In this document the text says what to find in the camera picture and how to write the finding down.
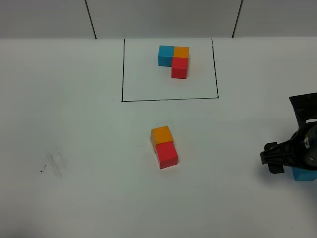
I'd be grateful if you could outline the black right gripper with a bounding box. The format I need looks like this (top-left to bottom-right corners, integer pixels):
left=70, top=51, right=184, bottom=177
left=260, top=121, right=317, bottom=173

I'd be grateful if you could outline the red template cube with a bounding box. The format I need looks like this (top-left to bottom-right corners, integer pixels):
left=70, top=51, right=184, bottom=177
left=171, top=57, right=189, bottom=79

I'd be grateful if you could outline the orange template cube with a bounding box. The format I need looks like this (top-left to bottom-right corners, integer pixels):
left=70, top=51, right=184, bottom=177
left=174, top=46, right=190, bottom=58

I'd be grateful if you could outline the blue template cube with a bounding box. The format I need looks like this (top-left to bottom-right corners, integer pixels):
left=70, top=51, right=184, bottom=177
left=158, top=45, right=175, bottom=67

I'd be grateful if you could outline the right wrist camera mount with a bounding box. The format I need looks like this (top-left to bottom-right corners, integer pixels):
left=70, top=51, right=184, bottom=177
left=289, top=93, right=317, bottom=127

